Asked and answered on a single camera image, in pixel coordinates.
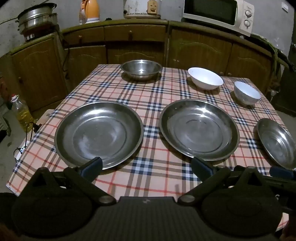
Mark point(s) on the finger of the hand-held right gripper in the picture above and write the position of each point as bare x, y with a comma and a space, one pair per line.
281, 172
282, 182

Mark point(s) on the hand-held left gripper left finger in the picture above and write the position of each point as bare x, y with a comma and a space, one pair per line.
92, 165

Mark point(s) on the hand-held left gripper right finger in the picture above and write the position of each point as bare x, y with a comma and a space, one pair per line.
201, 166

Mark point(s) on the small steel plate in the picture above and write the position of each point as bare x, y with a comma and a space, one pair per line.
277, 143

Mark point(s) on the large steel plate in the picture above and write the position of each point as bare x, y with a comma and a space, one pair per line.
99, 134
198, 129

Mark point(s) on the deep white patterned bowl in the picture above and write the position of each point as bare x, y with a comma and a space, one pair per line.
246, 92

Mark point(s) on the wide white bowl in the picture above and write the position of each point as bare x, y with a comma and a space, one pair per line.
204, 77

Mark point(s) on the steel bowl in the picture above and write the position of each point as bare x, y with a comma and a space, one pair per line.
141, 68

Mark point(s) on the light wooden stool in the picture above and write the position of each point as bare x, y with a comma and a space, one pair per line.
44, 115

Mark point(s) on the white power strip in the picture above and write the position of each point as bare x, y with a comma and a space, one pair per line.
19, 150

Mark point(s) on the cooking oil bottle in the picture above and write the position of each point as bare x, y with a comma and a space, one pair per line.
23, 115

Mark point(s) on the plaid tablecloth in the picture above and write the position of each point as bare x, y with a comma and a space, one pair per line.
150, 97

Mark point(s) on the dark bundle with green strands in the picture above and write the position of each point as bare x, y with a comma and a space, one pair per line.
275, 53

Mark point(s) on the brown wooden drawer cabinet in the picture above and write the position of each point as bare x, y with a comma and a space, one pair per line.
129, 34

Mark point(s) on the dark cooktop stove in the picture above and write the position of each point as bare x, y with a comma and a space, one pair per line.
34, 34

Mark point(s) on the orange electric kettle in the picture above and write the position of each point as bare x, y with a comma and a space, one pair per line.
91, 11

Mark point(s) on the white microwave oven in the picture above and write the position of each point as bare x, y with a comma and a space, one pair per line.
242, 14

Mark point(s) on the steel steamer pot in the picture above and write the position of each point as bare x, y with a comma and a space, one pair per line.
37, 16

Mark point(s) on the white rice cooker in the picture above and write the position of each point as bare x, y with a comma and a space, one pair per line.
136, 7

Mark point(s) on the white wall switch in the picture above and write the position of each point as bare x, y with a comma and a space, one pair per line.
286, 8

